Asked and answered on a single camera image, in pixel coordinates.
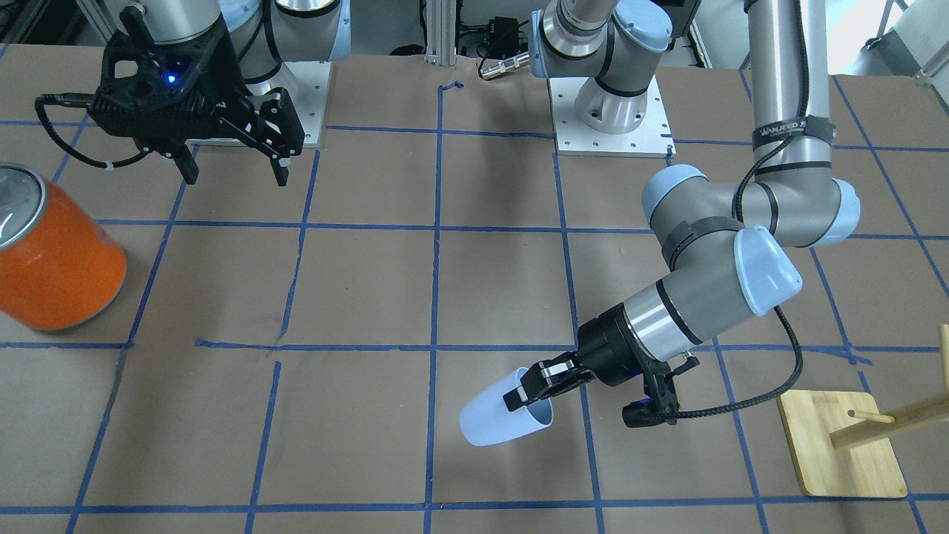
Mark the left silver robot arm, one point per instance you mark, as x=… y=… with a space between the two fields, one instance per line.
x=724 y=244

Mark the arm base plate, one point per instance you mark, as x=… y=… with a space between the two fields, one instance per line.
x=307 y=84
x=592 y=122

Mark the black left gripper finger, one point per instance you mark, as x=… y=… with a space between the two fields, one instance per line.
x=546 y=379

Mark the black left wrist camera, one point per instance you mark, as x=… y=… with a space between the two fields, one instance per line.
x=661 y=404

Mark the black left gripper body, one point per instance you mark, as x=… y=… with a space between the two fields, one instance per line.
x=606 y=346

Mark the aluminium frame post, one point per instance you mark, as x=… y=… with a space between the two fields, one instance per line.
x=441 y=27

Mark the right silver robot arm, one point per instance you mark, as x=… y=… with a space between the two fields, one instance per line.
x=265 y=34

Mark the orange canister with grey lid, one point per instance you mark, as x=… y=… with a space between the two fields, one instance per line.
x=58 y=267

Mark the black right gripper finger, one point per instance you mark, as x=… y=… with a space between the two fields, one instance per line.
x=280 y=161
x=184 y=161

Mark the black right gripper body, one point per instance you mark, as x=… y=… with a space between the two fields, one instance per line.
x=225 y=72

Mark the light blue plastic cup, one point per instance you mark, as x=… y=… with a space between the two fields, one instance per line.
x=486 y=420

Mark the wooden mug tree stand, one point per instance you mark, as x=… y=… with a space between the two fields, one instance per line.
x=840 y=440

